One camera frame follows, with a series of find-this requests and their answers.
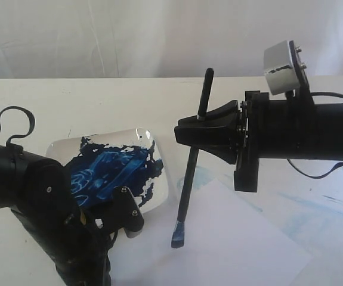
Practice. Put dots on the white plate with blue paint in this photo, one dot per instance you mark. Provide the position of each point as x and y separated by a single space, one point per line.
100 163

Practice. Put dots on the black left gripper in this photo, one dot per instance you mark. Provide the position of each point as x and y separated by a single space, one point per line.
78 250

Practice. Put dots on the black paintbrush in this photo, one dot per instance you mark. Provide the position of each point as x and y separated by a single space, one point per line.
178 235

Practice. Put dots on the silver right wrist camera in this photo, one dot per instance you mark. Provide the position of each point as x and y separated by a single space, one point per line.
279 68

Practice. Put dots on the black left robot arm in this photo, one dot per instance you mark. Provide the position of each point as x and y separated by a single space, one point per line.
37 191

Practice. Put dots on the white paper sheet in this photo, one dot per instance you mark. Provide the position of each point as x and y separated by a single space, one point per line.
227 242

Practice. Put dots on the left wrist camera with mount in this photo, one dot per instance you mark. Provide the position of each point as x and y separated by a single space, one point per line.
121 212

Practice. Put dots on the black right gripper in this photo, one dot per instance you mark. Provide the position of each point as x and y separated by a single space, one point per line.
269 129

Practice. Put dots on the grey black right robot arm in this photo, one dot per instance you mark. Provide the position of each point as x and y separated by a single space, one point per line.
326 143

